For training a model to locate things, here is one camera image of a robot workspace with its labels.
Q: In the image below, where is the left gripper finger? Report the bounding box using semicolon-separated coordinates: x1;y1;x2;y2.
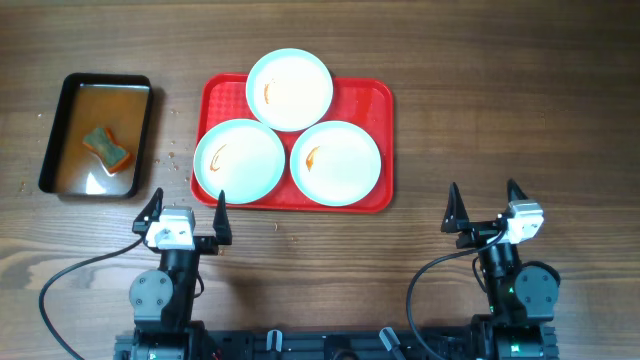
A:
132;187;164;234
212;190;233;246

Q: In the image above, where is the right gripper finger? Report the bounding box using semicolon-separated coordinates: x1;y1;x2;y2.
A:
441;182;470;233
507;178;528;202

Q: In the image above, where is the orange green sponge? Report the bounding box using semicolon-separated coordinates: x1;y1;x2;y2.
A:
82;128;133;175

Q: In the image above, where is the white plate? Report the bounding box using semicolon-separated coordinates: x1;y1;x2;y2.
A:
289;120;382;207
193;118;286;205
245;48;334;132

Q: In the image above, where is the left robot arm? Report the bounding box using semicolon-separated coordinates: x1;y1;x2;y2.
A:
113;189;232;360

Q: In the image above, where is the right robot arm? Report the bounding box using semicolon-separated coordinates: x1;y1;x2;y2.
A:
441;179;561;360

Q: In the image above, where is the black water basin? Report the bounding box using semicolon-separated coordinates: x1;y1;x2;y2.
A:
38;73;153;198

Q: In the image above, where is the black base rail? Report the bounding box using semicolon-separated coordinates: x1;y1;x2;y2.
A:
113;326;560;360

